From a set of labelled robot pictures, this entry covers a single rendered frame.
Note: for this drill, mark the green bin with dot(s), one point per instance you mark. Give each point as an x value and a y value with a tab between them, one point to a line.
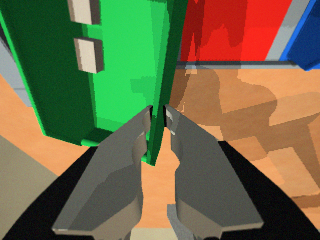
140	46

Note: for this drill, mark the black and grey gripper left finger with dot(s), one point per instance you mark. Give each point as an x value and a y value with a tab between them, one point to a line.
98	197

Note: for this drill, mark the beige rectangular block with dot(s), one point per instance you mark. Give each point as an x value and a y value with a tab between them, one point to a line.
84	11

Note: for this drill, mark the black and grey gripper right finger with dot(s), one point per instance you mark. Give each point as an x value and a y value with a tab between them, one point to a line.
219	193

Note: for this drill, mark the blue bin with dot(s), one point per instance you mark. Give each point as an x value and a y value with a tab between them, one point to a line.
305	50

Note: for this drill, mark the small beige block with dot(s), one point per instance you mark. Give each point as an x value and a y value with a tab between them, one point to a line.
89	54

